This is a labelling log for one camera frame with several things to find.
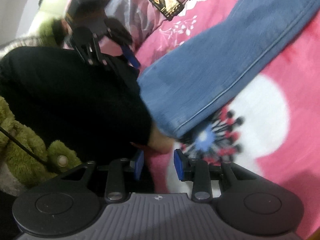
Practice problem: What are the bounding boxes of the pink grey floral duvet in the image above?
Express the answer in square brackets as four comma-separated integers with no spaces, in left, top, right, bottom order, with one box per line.
[106,0,187,51]

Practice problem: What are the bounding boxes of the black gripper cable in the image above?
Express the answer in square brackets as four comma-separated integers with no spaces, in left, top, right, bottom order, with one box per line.
[0,126,63,174]

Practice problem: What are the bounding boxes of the blue denim jeans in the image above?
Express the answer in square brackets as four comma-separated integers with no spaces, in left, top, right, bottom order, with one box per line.
[138,0,319,139]

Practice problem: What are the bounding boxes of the pink floral bed blanket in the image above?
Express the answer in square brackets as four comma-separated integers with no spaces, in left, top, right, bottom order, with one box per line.
[137,0,319,237]

